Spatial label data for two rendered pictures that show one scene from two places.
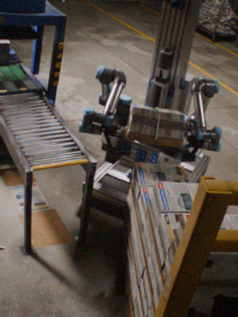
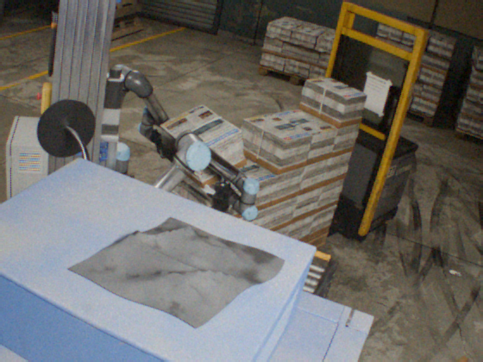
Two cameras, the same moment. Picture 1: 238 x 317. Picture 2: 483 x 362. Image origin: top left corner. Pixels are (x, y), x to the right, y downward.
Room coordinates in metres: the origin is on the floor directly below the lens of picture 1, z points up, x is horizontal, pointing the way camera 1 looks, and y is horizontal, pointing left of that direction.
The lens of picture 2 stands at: (4.50, 2.04, 2.36)
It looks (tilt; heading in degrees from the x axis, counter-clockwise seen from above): 27 degrees down; 230
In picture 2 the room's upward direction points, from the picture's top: 12 degrees clockwise
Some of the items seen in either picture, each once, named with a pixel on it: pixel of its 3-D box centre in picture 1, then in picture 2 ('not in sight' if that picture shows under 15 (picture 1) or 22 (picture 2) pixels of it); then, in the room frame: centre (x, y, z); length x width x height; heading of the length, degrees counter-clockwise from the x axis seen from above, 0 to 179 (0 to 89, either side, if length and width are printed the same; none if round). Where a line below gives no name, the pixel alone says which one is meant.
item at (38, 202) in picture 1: (29, 197); not in sight; (3.26, 0.75, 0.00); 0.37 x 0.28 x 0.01; 33
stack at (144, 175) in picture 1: (160, 257); (244, 217); (2.31, -0.41, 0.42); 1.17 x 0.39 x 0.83; 11
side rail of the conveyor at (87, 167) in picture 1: (59, 125); not in sight; (3.36, 0.52, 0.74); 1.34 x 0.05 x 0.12; 33
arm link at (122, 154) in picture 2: (180, 123); (117, 156); (3.28, -0.44, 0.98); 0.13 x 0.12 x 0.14; 111
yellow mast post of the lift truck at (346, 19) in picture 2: not in sight; (325, 103); (1.23, -0.95, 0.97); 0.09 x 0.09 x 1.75; 11
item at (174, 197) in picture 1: (188, 197); (278, 127); (2.17, -0.44, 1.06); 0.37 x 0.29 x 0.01; 101
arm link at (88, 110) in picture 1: (91, 116); (247, 190); (2.90, 0.24, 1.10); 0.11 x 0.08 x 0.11; 80
